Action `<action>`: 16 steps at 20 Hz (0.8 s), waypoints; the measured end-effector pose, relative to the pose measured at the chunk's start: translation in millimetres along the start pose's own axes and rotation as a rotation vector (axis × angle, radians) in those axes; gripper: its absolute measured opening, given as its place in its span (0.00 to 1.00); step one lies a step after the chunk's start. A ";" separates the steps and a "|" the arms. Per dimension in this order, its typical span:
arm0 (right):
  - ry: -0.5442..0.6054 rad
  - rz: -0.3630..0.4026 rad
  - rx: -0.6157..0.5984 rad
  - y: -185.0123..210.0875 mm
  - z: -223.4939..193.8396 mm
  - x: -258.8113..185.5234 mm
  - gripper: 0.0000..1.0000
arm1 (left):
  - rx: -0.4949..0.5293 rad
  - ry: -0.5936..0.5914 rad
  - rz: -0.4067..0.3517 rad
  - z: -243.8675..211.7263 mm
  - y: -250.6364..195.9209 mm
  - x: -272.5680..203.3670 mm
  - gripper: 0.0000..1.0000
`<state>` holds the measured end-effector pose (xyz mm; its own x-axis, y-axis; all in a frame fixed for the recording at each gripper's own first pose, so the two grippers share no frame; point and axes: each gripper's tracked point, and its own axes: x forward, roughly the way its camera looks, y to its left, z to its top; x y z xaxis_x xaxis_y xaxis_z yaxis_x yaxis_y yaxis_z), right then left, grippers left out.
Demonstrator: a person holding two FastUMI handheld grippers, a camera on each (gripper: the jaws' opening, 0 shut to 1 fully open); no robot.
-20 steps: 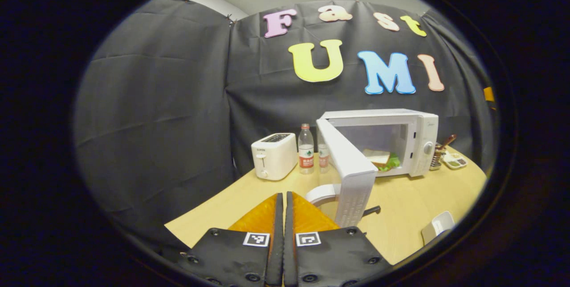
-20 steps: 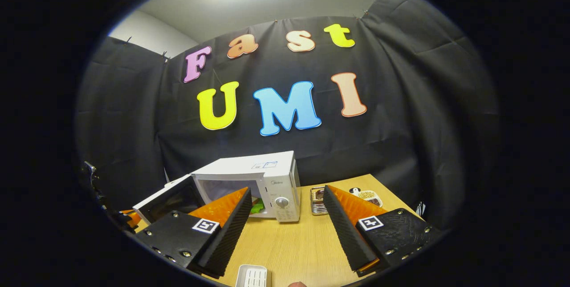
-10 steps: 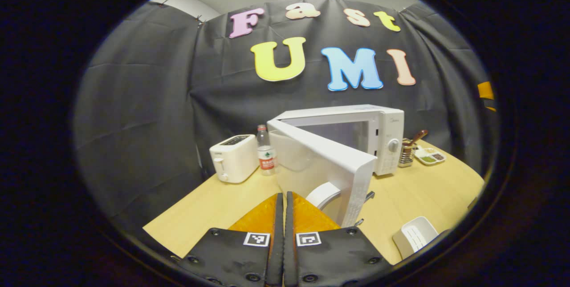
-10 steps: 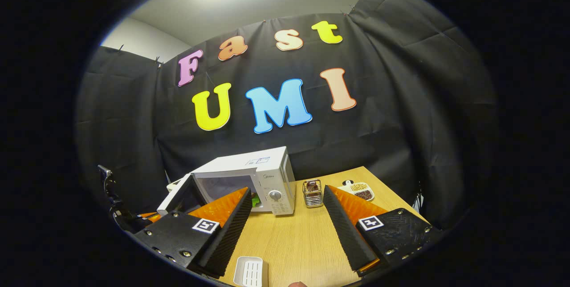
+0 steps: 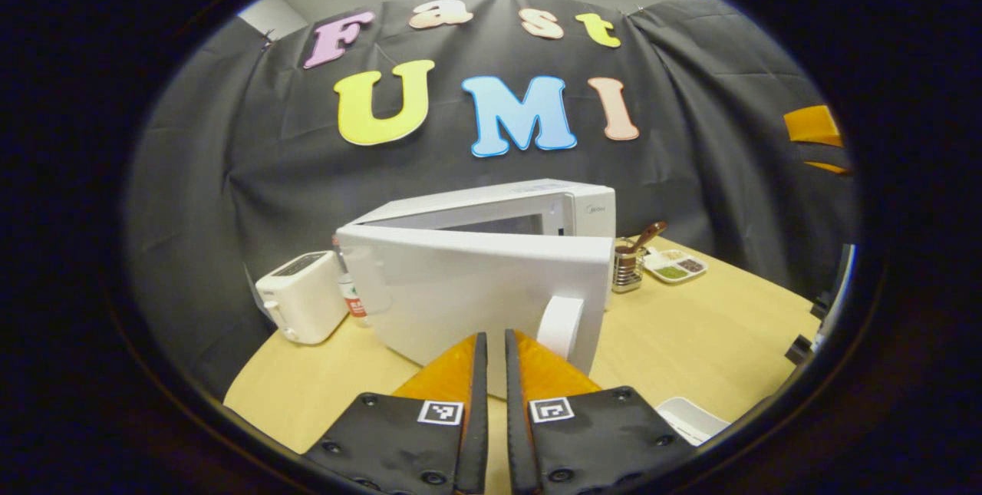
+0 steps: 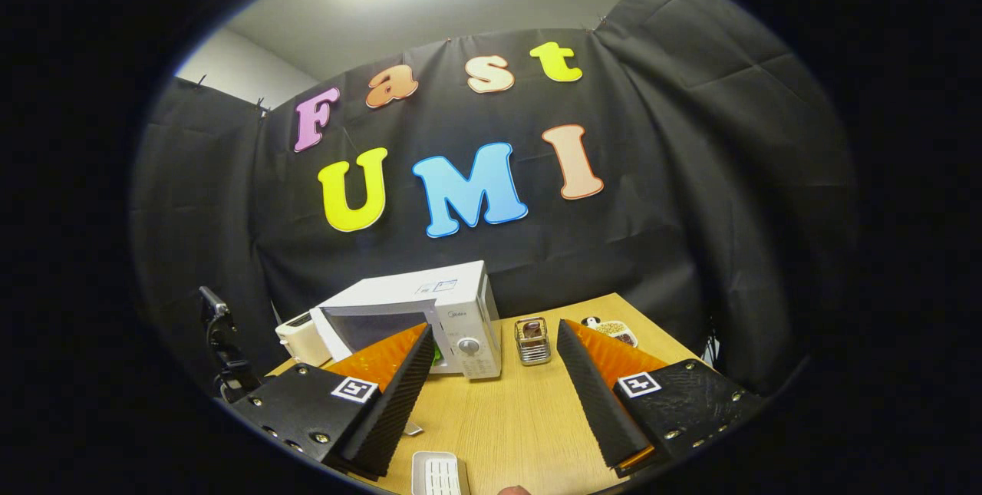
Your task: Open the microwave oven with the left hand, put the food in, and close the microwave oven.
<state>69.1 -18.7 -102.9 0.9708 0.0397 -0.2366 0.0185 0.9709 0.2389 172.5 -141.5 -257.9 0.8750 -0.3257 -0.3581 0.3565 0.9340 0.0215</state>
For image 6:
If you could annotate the white plastic plate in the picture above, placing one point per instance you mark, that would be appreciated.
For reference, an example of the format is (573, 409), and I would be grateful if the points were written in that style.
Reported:
(436, 473)

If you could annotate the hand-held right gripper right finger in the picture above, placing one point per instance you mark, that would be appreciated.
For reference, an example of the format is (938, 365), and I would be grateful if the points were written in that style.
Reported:
(598, 403)

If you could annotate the white toaster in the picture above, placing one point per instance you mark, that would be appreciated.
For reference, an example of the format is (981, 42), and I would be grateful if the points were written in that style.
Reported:
(303, 341)

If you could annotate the white divided seasoning dish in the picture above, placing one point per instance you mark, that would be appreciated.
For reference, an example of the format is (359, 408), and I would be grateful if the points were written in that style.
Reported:
(617, 332)

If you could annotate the metal utensil holder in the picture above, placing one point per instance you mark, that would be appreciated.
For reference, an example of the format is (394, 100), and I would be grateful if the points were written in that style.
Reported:
(532, 343)

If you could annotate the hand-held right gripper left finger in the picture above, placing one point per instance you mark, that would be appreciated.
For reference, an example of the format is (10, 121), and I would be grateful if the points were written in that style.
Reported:
(391, 410)

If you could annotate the black backdrop cloth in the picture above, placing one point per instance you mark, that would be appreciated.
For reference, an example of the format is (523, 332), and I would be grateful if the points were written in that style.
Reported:
(690, 173)

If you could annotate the white microwave oven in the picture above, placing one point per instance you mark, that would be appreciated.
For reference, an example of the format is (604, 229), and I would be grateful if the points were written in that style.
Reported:
(468, 311)

